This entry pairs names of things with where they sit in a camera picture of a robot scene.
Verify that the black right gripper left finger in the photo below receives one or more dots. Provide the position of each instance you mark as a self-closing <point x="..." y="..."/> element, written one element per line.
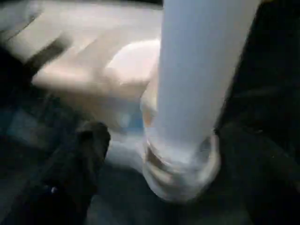
<point x="65" y="178"/>

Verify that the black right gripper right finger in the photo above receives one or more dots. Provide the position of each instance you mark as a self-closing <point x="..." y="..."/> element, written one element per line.
<point x="257" y="178"/>

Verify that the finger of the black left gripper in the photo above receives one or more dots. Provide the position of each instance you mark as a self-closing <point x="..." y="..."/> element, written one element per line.
<point x="42" y="56"/>

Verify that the white plastic table top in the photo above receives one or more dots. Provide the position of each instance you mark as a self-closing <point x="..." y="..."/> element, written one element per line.
<point x="93" y="58"/>

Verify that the white plastic table leg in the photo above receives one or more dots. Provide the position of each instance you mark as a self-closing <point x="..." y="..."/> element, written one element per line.
<point x="194" y="82"/>

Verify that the black work mat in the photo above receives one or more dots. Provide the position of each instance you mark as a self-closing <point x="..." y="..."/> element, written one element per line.
<point x="269" y="70"/>

